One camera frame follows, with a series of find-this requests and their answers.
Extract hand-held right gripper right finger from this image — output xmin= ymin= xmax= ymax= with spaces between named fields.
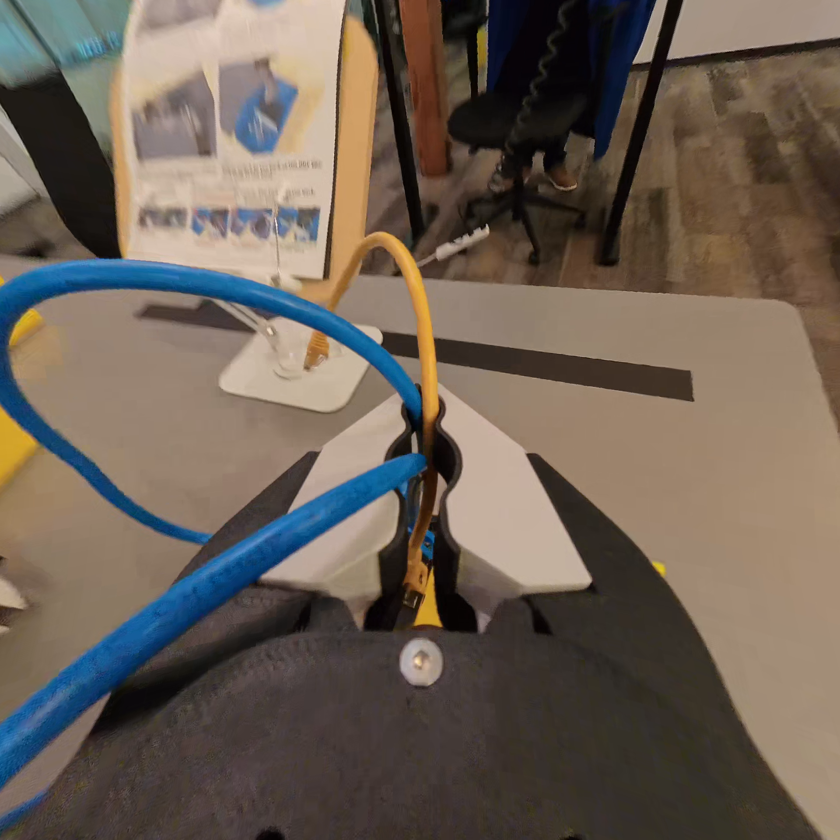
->
xmin=433 ymin=382 xmax=593 ymax=631

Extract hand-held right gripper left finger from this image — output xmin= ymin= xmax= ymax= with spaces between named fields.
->
xmin=258 ymin=386 xmax=424 ymax=624

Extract yellow ethernet cable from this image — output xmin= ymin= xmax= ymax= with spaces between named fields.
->
xmin=304 ymin=231 xmax=439 ymax=614

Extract blue ethernet cable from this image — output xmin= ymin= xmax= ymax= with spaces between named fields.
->
xmin=0 ymin=259 xmax=431 ymax=831

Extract black tape strip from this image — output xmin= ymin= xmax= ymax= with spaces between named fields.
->
xmin=379 ymin=331 xmax=694 ymax=403
xmin=134 ymin=301 xmax=263 ymax=334

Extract white power strip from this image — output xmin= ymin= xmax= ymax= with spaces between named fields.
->
xmin=420 ymin=224 xmax=491 ymax=263

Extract clipboard document stand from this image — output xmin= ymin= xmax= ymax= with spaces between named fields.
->
xmin=108 ymin=0 xmax=383 ymax=414

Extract black metal pole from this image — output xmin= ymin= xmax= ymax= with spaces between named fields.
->
xmin=374 ymin=0 xmax=427 ymax=247
xmin=600 ymin=0 xmax=683 ymax=266

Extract black office chair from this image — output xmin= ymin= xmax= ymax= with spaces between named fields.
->
xmin=448 ymin=92 xmax=588 ymax=266

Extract yellow bin with divider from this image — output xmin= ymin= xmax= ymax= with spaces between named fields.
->
xmin=0 ymin=305 xmax=46 ymax=490

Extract blue hanging cloth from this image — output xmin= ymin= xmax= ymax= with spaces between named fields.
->
xmin=486 ymin=0 xmax=657 ymax=161

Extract brown wooden post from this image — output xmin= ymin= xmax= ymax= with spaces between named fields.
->
xmin=399 ymin=0 xmax=454 ymax=177

